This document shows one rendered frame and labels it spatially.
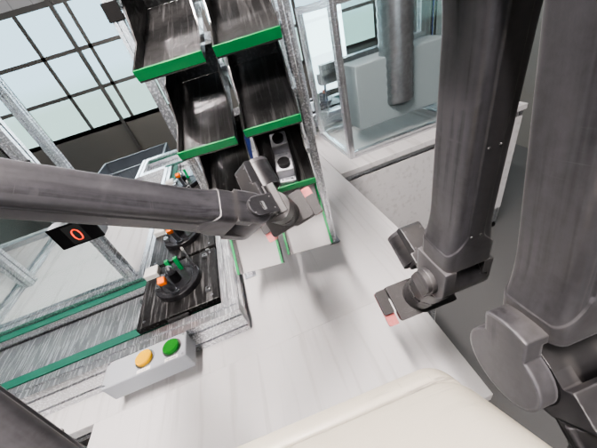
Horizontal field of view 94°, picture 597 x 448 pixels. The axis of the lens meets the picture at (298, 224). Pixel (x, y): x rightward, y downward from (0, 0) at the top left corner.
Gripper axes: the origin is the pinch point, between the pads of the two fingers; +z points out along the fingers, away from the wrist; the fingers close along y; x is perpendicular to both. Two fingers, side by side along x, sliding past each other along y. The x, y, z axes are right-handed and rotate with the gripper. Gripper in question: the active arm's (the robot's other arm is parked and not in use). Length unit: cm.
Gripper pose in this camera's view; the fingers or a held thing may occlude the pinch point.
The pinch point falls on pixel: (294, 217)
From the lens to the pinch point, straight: 68.9
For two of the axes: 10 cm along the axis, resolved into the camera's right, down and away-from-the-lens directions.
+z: 1.7, 0.7, 9.8
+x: 5.0, 8.5, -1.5
